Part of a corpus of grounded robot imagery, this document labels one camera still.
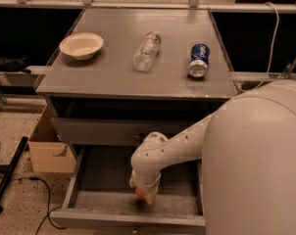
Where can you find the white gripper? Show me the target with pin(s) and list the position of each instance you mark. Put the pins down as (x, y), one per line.
(146, 182)

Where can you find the red apple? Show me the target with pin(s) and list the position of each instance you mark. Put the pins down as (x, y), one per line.
(140, 194)

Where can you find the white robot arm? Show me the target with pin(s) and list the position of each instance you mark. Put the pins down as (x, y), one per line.
(248, 152)

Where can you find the open grey lower drawer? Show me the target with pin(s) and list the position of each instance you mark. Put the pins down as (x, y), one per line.
(99, 196)

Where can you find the closed grey upper drawer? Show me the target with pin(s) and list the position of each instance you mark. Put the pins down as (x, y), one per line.
(112, 132)

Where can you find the grey drawer cabinet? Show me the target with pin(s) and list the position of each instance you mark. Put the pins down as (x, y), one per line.
(158, 70)

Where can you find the cardboard box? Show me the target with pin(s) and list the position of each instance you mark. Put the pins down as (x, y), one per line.
(47, 152)

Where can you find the blue soda can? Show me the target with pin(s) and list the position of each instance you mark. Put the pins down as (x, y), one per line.
(199, 60)

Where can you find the clear plastic water bottle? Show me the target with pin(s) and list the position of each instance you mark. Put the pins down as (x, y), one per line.
(146, 54)

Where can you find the black metal stand bar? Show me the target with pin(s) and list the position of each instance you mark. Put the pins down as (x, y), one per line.
(7, 170)

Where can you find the white paper bowl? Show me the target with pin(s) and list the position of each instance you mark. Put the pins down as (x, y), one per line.
(81, 46)

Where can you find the black bag on shelf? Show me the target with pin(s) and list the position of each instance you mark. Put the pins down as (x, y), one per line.
(13, 65)

